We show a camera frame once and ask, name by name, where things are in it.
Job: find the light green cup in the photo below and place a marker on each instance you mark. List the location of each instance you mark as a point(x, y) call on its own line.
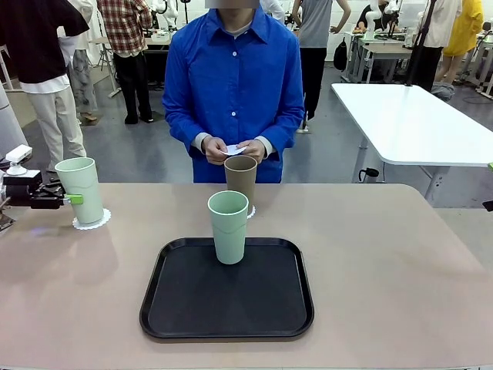
point(229, 239)
point(84, 212)

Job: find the person's left forearm blue sleeve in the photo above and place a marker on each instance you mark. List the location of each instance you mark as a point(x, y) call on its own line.
point(283, 131)

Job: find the black plastic tray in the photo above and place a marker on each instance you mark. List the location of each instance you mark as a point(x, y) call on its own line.
point(231, 304)

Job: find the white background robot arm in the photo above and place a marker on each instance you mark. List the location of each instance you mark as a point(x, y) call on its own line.
point(370, 19)
point(169, 11)

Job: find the black hanging bag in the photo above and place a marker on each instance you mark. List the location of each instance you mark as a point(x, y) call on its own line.
point(341, 56)

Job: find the person in blue shirt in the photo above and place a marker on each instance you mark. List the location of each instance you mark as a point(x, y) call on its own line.
point(231, 77)

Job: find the person in grey patterned skirt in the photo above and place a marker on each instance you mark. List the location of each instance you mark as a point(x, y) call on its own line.
point(82, 77)

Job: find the person's right forearm blue sleeve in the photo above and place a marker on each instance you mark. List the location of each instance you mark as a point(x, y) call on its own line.
point(183, 131)

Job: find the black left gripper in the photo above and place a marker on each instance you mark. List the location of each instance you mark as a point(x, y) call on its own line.
point(21, 192)

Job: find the black stand pole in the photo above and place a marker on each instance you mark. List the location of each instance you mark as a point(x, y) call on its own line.
point(423, 38)

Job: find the person's left hand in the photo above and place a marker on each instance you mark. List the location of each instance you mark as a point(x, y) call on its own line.
point(255, 150)

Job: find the person in white shirt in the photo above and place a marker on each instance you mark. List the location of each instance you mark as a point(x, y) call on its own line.
point(443, 23)

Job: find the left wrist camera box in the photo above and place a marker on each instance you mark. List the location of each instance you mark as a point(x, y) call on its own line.
point(18, 153)

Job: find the grey workshop desk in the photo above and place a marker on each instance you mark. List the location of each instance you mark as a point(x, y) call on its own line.
point(389, 50)
point(158, 45)

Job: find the grey cloth heap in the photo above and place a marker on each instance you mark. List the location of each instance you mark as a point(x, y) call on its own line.
point(443, 91)

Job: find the person in plaid shirt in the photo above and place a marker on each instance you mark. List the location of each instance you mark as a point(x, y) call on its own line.
point(123, 23)

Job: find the seated person in dark clothes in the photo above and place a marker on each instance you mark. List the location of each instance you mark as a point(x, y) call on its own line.
point(366, 17)

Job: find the white table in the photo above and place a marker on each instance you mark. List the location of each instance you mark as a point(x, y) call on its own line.
point(404, 119)

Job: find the person's right hand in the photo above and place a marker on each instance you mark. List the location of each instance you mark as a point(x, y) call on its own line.
point(213, 148)

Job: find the person in black top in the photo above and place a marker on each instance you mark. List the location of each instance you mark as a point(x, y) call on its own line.
point(34, 46)

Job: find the black table crank knob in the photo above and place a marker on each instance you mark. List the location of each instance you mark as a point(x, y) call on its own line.
point(369, 172)

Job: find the brown cup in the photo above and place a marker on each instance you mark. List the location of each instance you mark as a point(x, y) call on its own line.
point(240, 177)

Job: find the person in yellow coat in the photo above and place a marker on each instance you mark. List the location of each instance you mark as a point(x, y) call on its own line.
point(466, 34)

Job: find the person in grey shirt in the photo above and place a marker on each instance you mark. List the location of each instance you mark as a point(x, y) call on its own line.
point(314, 23)

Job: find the white paper doily coaster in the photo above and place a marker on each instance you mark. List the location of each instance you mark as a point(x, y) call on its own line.
point(106, 219)
point(233, 150)
point(252, 212)

